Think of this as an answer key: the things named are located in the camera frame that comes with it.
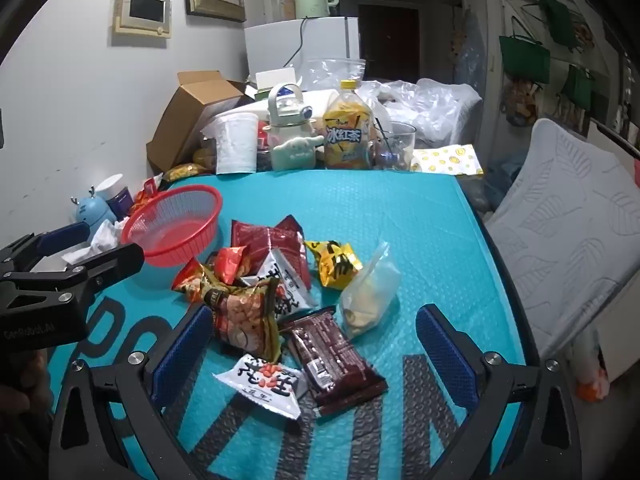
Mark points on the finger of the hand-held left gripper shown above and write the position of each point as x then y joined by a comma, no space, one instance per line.
62,237
112,262

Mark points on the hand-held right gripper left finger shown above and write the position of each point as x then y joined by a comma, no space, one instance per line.
180,355

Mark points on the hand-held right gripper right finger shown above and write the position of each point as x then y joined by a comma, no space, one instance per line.
445,355

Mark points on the red plastic basket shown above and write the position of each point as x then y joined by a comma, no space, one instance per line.
170,225

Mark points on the red gold snack packet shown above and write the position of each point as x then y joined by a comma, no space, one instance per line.
192,282

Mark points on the gold brown peanut packet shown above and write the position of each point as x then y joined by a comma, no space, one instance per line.
245,320

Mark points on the white peanut snack packet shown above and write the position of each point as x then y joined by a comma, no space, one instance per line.
265,385
285,285

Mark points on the clear plastic snack bag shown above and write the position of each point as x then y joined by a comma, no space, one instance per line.
367,295

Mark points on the dark brown snack packet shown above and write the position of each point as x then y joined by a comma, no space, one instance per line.
332,355

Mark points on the dark red snack packet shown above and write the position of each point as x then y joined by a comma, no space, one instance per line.
265,240

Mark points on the yellow black snack packet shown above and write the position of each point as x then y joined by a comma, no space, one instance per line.
332,265

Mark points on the person's left hand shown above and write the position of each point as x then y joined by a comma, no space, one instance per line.
20,400

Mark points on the crumpled white tissue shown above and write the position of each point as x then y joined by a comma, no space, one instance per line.
102,242

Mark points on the blue deer humidifier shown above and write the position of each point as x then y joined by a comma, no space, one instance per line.
92,212

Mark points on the purple jar with white lid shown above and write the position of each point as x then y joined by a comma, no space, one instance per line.
117,195

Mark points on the red candy packets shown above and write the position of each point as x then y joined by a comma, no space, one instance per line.
147,195

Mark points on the yellow noodle packet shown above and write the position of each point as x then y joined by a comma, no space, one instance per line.
185,172

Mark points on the teal bubble mat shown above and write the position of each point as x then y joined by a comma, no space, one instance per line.
380,210

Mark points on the open cardboard box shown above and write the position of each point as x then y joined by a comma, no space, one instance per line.
185,120

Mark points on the wrapped white paper roll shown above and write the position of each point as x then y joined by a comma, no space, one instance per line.
235,145

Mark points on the grey chair cushion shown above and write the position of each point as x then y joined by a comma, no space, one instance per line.
560,220

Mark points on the yellow dotted paper napkin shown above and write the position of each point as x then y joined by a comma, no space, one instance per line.
445,160

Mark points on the glass cup with straw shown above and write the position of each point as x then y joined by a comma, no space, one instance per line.
395,147

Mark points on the cream water bottle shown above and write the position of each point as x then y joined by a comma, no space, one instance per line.
290,130

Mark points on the yellow iced tea bottle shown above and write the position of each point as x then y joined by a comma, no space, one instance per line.
347,135

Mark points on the small white carton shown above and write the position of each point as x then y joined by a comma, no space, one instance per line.
275,80

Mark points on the clear zip bag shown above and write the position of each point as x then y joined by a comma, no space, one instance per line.
335,72

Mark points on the green tote bag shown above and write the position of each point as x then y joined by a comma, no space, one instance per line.
577,87
557,20
525,60

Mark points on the white refrigerator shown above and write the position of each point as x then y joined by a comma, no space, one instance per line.
320,42

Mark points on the dark wooden door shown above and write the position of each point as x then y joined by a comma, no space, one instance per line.
387,40

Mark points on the wall intercom panel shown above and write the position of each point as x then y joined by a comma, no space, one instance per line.
142,10

